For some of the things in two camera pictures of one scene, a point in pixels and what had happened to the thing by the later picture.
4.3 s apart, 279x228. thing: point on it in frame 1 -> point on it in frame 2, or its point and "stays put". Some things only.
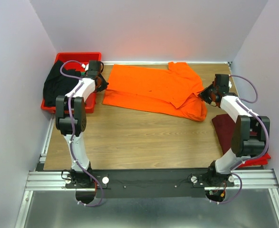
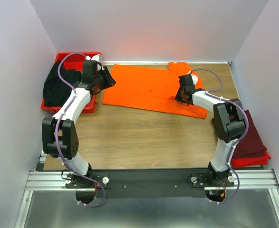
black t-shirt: (56, 84) stays put
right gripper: (207, 95) -> (181, 95)
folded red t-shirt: (261, 161) stays put
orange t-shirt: (171, 89) stays put
